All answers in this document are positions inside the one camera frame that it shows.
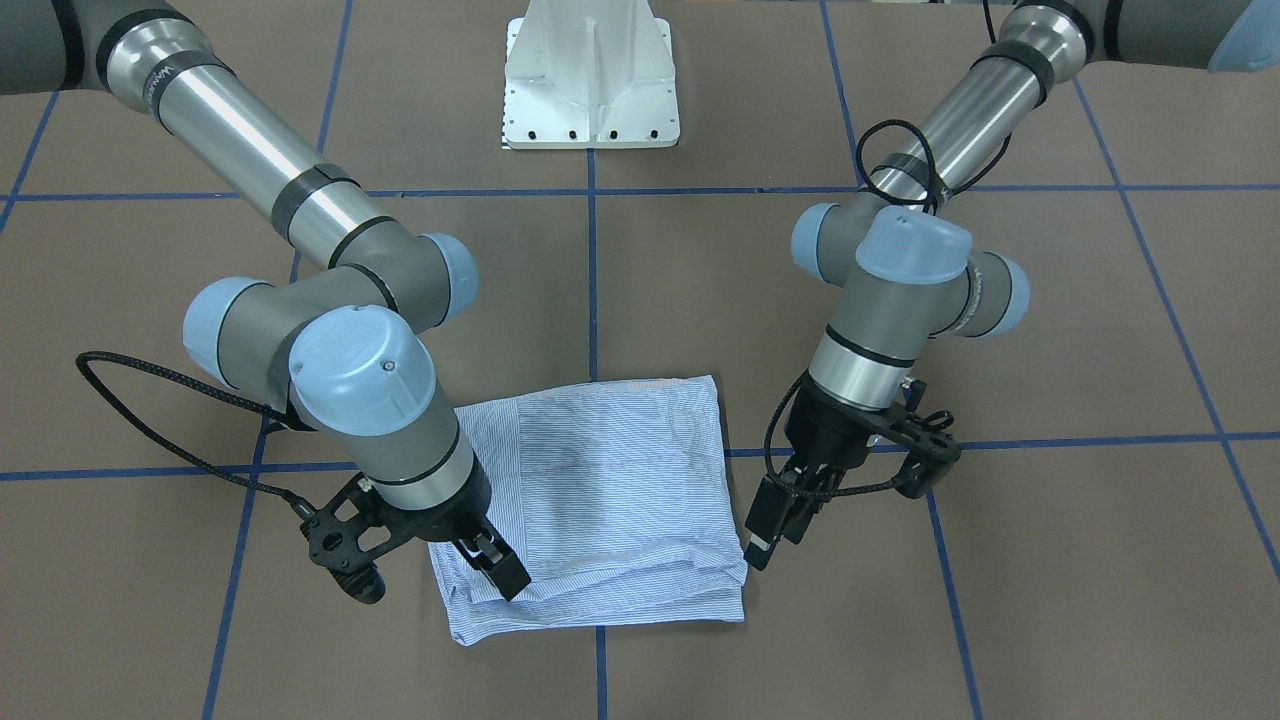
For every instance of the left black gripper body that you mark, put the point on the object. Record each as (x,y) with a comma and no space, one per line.
(822,430)

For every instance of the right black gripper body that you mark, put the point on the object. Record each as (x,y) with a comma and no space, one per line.
(447,517)

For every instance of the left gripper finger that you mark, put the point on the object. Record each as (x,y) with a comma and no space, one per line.
(773,505)
(802,504)

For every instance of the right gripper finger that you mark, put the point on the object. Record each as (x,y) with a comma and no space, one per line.
(489,554)

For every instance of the blue striped button shirt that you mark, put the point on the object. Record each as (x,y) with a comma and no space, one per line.
(615,498)

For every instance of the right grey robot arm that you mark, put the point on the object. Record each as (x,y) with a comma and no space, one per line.
(338,352)

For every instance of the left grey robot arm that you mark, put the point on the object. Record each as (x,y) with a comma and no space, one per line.
(906,275)

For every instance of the white metal mounting plate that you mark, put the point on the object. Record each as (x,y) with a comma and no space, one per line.
(589,75)

